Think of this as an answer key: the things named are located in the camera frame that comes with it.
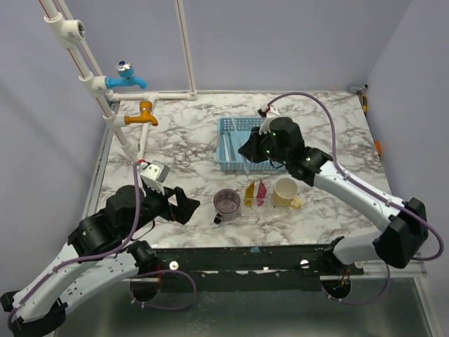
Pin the light blue toothbrush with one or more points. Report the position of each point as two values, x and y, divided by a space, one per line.
244 160

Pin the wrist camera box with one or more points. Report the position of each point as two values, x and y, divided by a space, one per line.
268 113
155 170

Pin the purple mug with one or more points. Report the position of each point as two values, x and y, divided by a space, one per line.
227 204

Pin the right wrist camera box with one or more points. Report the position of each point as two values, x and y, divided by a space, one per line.
268 113

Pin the blue tap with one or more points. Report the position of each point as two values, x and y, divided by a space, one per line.
126 78

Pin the white pvc pipe frame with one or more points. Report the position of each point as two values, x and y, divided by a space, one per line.
71 35

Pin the yellow clamp tool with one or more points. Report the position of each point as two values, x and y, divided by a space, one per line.
360 91

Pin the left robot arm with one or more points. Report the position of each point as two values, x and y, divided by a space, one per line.
99 252

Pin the orange clip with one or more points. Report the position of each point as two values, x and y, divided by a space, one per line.
378 148

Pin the light blue perforated basket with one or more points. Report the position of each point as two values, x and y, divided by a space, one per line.
233 132

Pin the yellow mug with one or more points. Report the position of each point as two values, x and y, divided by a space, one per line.
285 194

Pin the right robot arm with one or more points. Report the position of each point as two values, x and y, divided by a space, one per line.
399 234

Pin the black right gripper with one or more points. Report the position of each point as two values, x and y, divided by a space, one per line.
250 149

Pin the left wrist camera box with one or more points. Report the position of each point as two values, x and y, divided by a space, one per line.
155 170

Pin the clear textured glass tray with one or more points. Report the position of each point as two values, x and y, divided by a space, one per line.
256 210

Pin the orange tap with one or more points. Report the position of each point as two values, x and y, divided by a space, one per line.
146 116

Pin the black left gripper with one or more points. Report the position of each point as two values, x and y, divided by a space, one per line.
184 211

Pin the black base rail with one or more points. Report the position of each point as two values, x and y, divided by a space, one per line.
247 268

